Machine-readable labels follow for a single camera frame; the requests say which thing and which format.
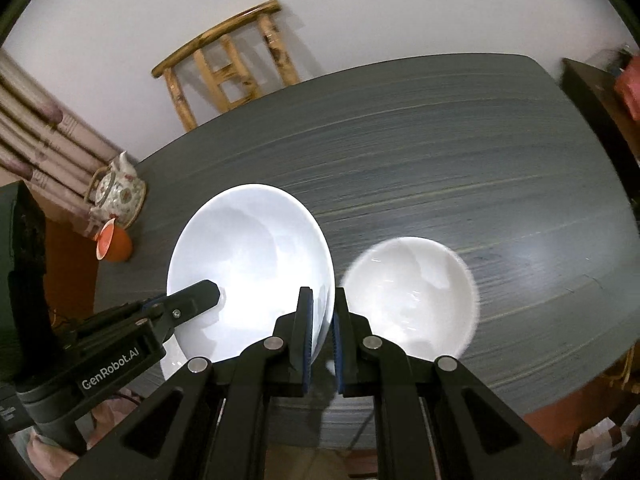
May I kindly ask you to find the large red patterned bowl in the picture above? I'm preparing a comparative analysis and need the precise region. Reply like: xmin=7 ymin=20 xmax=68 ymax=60
xmin=166 ymin=184 xmax=335 ymax=362

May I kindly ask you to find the medium white bowl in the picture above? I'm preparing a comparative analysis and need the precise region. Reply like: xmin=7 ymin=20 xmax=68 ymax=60
xmin=342 ymin=236 xmax=480 ymax=361

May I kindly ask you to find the orange lidded clay bowl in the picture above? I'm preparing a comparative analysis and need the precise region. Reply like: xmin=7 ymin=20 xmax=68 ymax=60
xmin=96 ymin=219 xmax=132 ymax=262

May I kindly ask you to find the floral porcelain teapot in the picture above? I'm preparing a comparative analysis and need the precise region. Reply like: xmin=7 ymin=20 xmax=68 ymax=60
xmin=84 ymin=152 xmax=148 ymax=230

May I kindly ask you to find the striped curtain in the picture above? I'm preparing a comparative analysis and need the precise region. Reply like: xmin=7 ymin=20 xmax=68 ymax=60
xmin=1 ymin=52 xmax=119 ymax=220

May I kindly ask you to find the bamboo wooden chair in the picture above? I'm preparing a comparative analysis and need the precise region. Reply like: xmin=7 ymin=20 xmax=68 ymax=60
xmin=151 ymin=0 xmax=300 ymax=131

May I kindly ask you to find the dark wooden side cabinet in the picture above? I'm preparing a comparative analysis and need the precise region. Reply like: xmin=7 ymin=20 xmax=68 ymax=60
xmin=561 ymin=58 xmax=639 ymax=165

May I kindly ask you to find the red plastic bag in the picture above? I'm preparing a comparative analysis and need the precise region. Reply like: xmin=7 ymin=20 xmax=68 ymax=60
xmin=614 ymin=55 xmax=640 ymax=124

